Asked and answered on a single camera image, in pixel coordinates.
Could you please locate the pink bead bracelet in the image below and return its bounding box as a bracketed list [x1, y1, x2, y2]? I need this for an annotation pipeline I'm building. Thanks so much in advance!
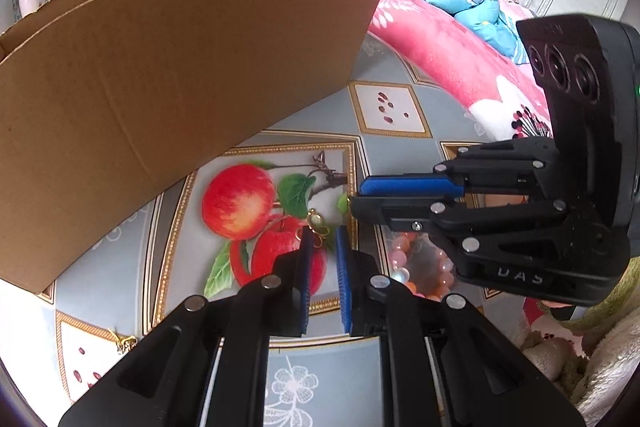
[387, 231, 458, 303]

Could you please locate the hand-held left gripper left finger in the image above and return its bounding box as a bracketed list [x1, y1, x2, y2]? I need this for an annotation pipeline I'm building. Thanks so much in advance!
[57, 227, 316, 427]

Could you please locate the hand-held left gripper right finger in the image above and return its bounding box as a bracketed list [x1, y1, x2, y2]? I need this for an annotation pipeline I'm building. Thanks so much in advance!
[335, 226, 586, 427]

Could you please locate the person's right forearm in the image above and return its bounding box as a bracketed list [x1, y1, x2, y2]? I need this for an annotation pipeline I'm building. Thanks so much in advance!
[510, 257, 640, 427]

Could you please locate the small gold charm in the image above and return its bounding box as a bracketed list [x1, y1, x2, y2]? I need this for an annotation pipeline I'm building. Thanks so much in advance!
[107, 329, 138, 353]

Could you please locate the gold ring with stone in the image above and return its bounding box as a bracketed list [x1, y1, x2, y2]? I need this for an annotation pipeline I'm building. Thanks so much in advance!
[306, 208, 332, 240]

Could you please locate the brown cardboard box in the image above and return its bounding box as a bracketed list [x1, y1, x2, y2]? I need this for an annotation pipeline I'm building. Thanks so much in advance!
[0, 0, 391, 295]

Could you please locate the pink floral blanket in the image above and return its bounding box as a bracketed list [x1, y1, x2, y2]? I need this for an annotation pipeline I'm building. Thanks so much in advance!
[367, 0, 556, 142]

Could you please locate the fruit printed mat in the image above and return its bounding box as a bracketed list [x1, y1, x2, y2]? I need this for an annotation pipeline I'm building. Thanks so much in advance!
[0, 32, 556, 427]

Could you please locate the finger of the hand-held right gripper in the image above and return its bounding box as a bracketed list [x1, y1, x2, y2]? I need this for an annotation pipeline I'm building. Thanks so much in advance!
[349, 193, 571, 254]
[357, 137, 561, 198]

